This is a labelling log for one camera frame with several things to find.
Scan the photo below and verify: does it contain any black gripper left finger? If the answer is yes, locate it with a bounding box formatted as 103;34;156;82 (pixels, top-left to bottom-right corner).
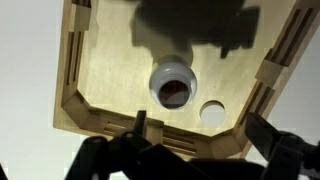
64;109;214;180

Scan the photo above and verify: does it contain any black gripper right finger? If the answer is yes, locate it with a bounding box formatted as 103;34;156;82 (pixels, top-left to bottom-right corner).
244;111;320;180

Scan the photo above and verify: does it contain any white plastic bottle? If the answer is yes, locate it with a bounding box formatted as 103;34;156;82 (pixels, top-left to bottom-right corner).
148;61;199;111

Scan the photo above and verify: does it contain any wooden slatted tray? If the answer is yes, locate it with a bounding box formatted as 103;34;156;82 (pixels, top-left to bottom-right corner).
53;0;320;160

